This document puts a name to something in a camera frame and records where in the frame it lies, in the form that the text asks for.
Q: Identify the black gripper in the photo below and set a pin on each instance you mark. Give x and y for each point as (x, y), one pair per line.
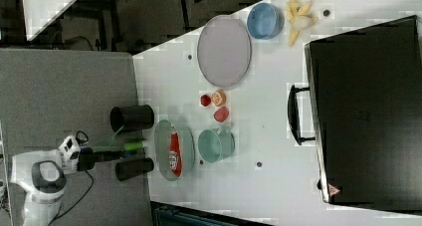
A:
(88, 158)

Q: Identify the red felt ketchup bottle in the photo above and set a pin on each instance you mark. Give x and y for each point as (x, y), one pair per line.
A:
(174, 157)

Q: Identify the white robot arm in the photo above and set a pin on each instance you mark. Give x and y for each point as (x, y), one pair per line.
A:
(42, 174)

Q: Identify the pale green strainer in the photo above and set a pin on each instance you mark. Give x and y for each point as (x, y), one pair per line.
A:
(161, 144)

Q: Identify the lower black cylinder cup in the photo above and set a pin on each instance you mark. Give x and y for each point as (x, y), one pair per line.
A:
(130, 169)

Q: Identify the black cylinder cup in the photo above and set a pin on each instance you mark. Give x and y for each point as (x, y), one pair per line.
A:
(131, 118)
(130, 169)

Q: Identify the upper black cylinder cup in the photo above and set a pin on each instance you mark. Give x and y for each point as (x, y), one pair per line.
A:
(131, 118)

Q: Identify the teal green mug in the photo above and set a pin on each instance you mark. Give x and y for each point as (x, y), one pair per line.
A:
(216, 144)

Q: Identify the dark red felt strawberry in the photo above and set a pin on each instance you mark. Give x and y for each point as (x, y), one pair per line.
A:
(205, 100)

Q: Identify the pink felt strawberry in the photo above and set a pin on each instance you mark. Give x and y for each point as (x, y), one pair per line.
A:
(221, 114)

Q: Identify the felt orange slice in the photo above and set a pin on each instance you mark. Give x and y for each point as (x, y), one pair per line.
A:
(218, 98)

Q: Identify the grey oval plate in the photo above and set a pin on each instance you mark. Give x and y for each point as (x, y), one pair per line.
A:
(224, 51)

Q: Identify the blue bowl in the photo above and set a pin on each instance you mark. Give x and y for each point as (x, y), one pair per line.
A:
(265, 21)

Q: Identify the peeled toy banana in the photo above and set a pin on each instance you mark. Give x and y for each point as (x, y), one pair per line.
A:
(300, 18)

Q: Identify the black toaster oven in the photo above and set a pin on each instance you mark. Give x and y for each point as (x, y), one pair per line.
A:
(365, 89)

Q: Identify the black oven door handle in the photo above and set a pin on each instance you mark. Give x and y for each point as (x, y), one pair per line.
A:
(294, 115)

